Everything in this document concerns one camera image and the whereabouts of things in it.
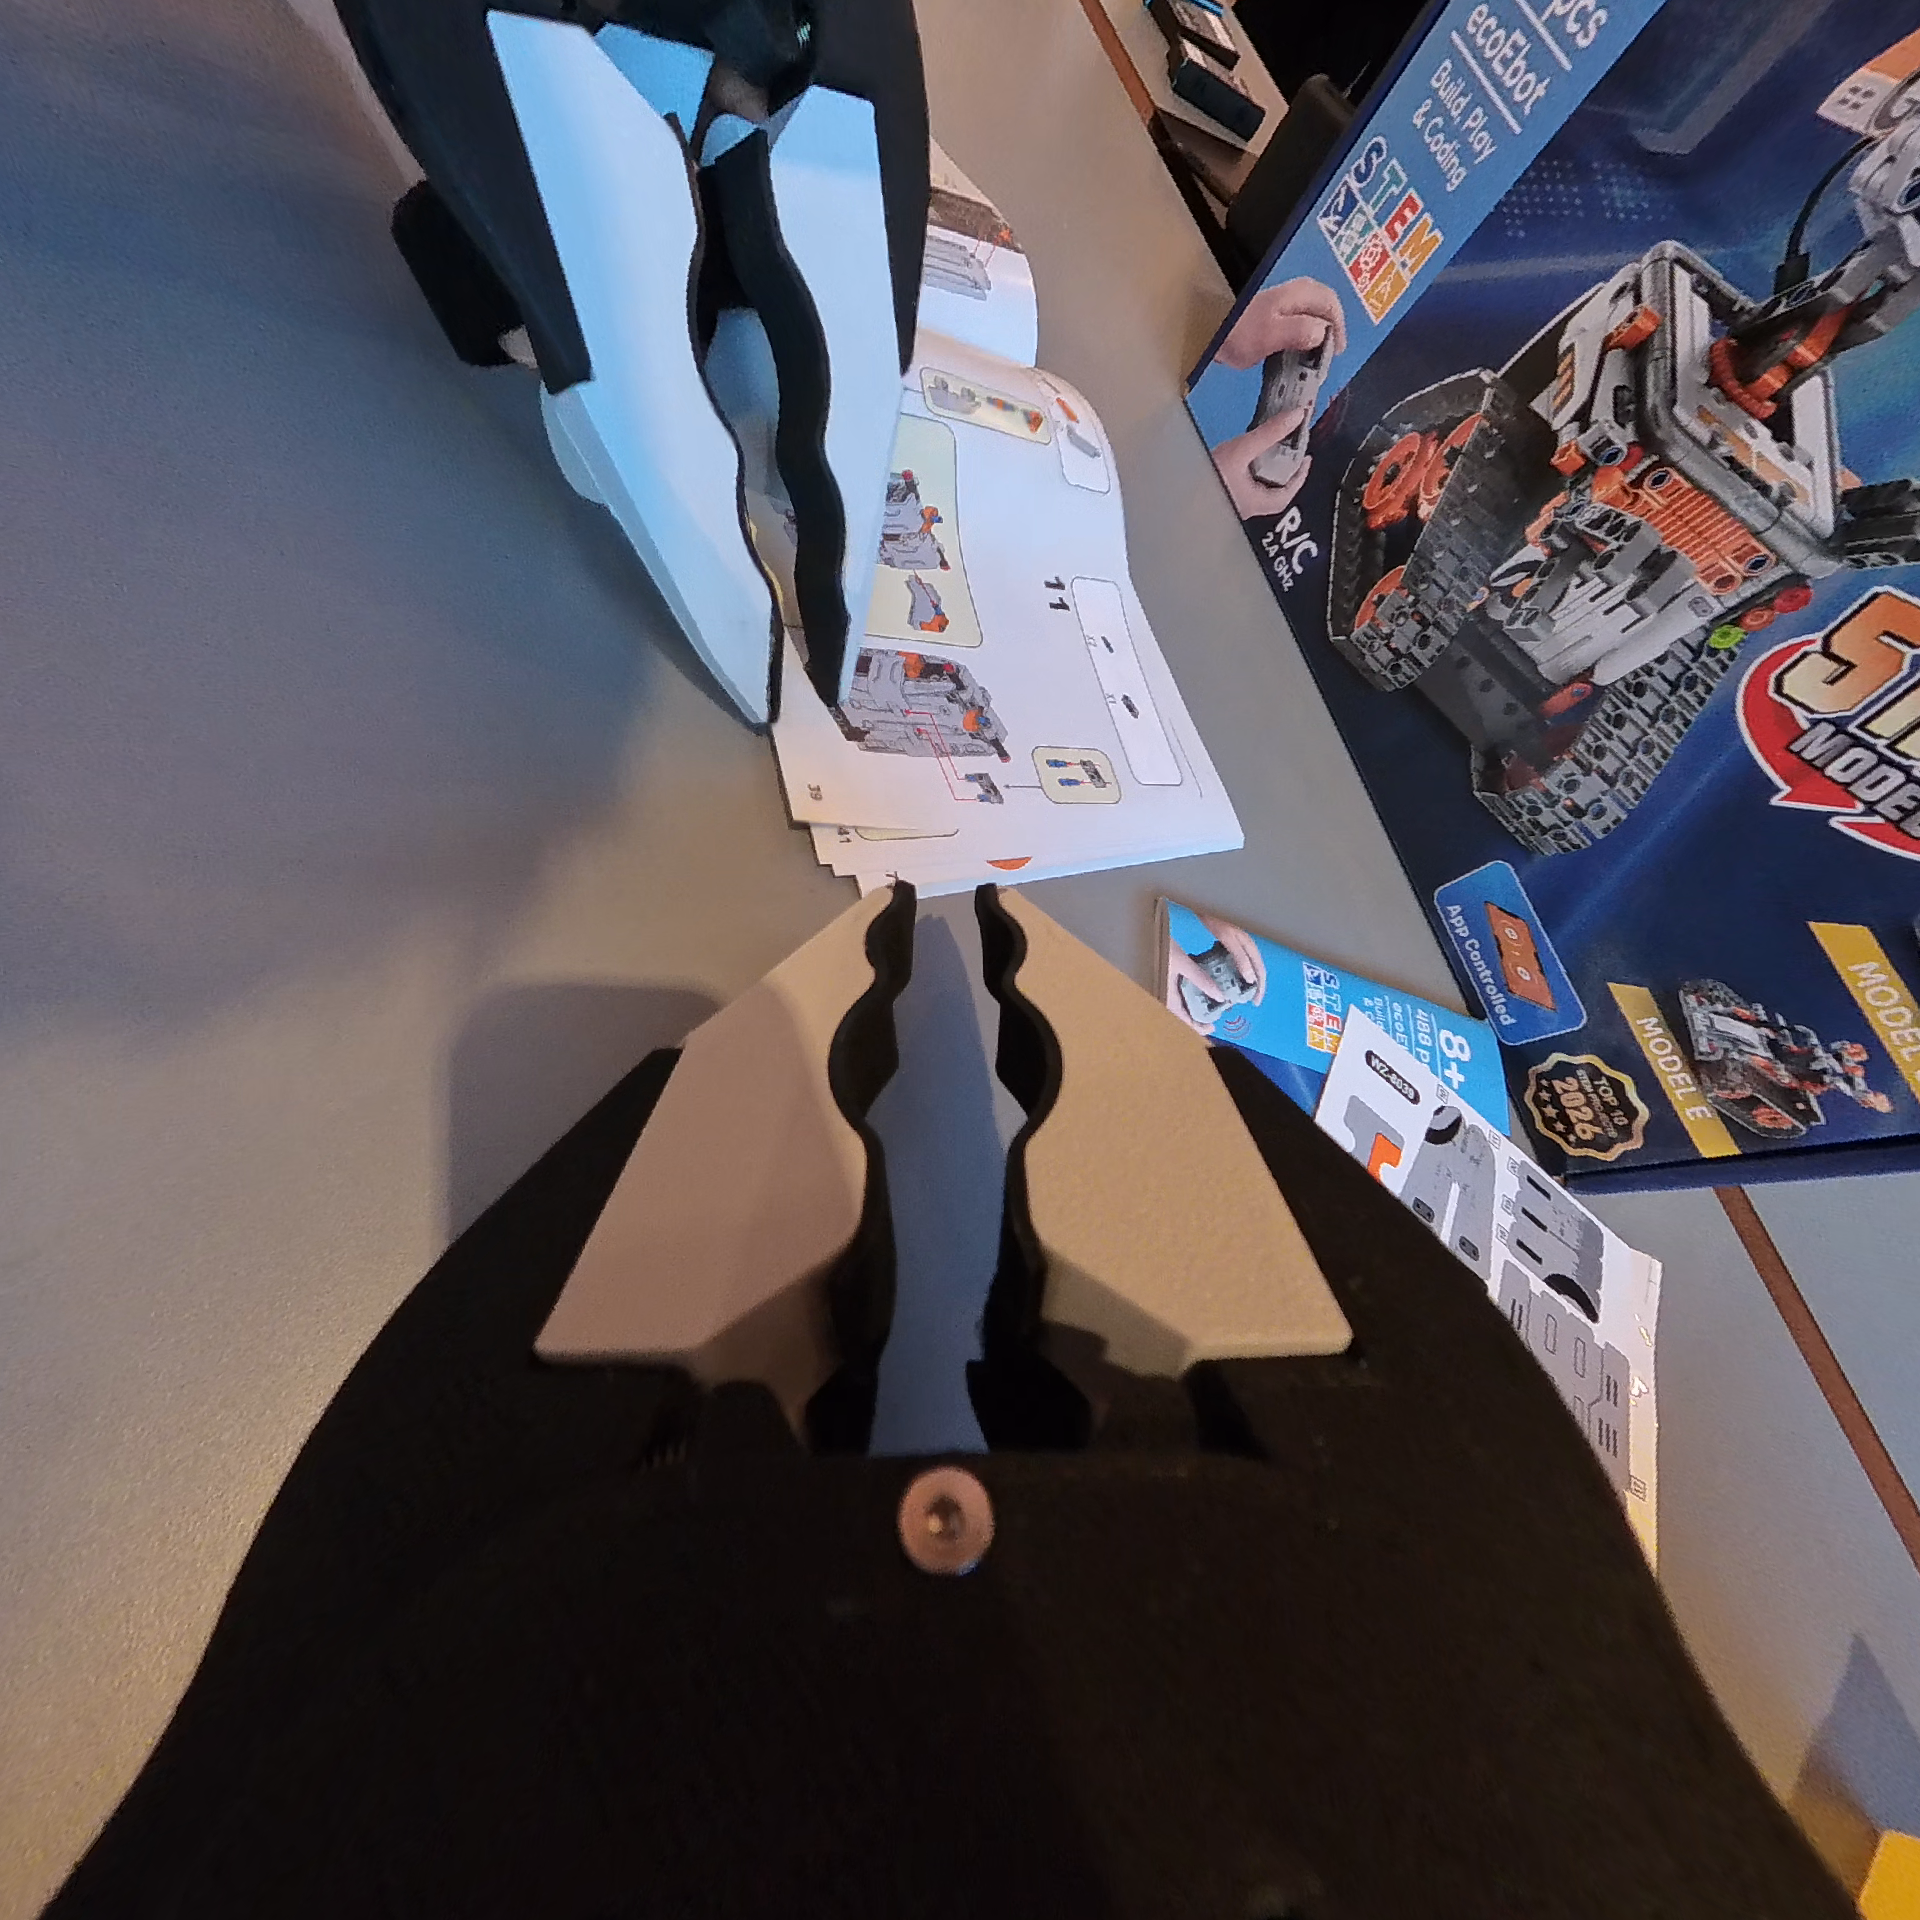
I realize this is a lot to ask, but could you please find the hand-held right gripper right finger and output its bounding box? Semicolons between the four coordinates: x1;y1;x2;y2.
973;881;1354;1455

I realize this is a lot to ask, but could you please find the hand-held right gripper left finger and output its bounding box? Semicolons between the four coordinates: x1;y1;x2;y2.
536;881;922;1455

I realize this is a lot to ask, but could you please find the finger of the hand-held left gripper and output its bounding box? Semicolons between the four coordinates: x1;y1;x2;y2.
488;7;785;731
700;71;910;708

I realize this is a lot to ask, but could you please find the white instruction booklet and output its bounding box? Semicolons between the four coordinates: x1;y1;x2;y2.
771;140;1249;900

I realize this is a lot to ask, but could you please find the grey desk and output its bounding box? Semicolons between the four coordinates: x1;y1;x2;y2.
0;0;1920;1920

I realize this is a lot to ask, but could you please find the blue instruction leaflet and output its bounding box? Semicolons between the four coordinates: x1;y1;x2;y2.
1154;895;1516;1162

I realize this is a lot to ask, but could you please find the white sticker sheet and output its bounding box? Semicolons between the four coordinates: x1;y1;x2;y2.
1313;1003;1668;1575

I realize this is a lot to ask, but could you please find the blue toy robot box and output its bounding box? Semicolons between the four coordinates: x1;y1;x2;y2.
1183;0;1920;1198

